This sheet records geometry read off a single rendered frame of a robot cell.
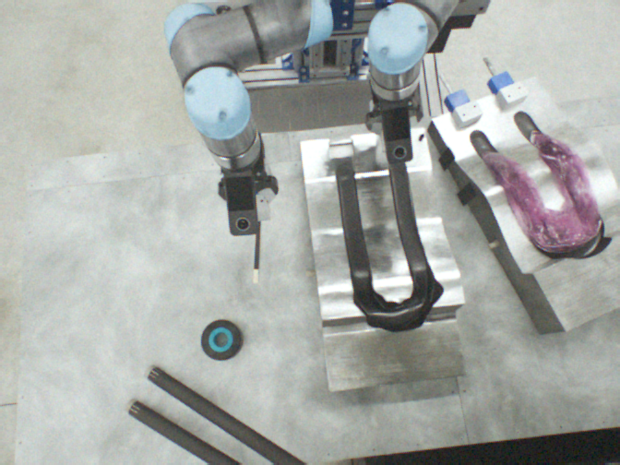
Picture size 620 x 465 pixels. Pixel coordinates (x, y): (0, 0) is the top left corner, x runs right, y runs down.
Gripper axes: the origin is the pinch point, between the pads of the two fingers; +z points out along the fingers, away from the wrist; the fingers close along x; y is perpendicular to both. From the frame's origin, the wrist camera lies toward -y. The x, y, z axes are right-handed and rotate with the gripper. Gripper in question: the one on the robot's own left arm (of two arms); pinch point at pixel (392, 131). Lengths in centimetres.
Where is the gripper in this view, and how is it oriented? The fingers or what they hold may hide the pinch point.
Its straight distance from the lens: 99.0
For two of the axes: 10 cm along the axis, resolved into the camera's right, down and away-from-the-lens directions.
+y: -1.2, -9.9, 1.2
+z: 1.4, 1.0, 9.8
